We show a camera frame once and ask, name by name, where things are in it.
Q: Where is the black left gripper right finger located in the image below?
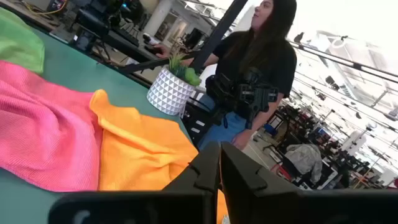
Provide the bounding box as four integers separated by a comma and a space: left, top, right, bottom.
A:
220, 142, 299, 191

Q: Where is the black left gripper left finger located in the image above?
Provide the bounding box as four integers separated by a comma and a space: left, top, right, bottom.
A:
161, 141, 221, 191

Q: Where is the pink microfiber towel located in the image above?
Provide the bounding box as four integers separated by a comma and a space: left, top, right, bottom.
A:
0, 60, 104, 193

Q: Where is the green microfiber towel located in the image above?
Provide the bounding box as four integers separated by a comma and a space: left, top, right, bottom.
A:
0, 7, 46, 75

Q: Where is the orange microfiber towel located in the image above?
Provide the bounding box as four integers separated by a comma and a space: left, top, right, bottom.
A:
89, 89, 230, 224

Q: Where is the black drawer cabinet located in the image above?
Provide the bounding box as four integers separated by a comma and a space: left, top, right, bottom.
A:
181, 90, 218, 147

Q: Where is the grey jacket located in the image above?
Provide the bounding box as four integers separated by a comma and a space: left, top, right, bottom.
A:
285, 143, 325, 184

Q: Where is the white faceted plant pot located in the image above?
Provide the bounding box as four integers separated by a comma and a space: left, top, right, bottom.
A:
146, 65, 197, 117

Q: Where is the green succulent plant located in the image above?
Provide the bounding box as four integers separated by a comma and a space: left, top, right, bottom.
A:
167, 51, 202, 88

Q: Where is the person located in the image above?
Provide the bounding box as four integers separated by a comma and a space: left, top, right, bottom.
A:
154, 0, 298, 152

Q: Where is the black flat bar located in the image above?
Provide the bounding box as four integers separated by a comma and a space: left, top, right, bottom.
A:
119, 50, 200, 75

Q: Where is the dark grey desk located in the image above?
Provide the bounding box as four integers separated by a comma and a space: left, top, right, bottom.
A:
73, 8, 164, 63

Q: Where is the black slanted pole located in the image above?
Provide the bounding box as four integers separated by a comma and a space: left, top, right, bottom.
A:
188, 0, 249, 74

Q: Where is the black keyboard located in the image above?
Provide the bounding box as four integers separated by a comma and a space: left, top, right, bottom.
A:
114, 27, 141, 48

